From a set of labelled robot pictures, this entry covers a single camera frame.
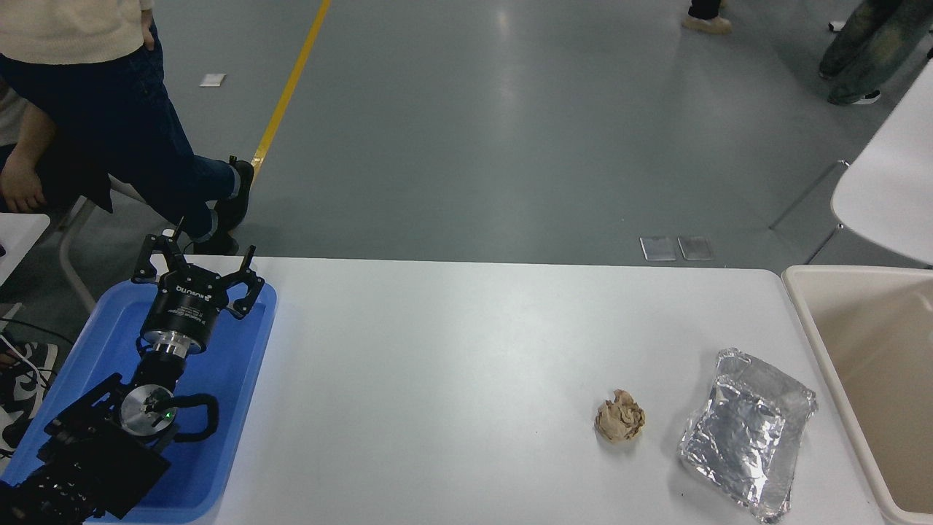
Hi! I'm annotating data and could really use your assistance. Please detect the grey metal chair frame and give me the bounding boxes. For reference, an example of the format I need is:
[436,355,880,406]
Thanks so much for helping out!
[55,179,147,316]

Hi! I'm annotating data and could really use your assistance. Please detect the blue plastic tray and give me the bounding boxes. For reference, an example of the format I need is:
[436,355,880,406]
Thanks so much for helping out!
[0,279,278,524]

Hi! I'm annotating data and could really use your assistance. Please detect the black and white sneaker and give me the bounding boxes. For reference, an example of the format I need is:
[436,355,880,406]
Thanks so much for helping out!
[0,340,60,450]

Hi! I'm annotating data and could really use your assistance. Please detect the thin black cable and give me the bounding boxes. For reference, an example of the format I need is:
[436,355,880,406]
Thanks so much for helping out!
[0,318,75,348]

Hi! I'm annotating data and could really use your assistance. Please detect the standing person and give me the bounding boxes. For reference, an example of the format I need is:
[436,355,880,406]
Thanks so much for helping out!
[0,0,256,256]

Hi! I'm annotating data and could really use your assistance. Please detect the white cable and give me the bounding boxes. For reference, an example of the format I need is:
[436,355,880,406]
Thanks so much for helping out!
[0,334,46,392]

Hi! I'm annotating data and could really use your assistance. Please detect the walking person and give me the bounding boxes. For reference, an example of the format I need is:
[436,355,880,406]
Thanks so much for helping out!
[681,0,733,34]

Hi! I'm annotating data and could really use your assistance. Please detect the crumpled tan paper ball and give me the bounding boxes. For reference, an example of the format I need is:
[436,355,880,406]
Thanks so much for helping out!
[594,389,647,443]

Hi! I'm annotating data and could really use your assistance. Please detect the large pale bin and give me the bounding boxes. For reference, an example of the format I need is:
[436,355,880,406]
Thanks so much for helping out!
[781,265,933,525]

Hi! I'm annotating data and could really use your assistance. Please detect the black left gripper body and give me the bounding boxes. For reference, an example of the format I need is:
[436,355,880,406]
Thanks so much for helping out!
[138,266,228,345]

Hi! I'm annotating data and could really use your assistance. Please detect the silver foil tray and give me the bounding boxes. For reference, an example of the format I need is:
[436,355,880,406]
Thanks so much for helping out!
[678,348,819,524]

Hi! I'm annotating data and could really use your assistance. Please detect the small white table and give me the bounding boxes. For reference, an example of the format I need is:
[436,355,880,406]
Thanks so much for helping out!
[0,212,51,287]

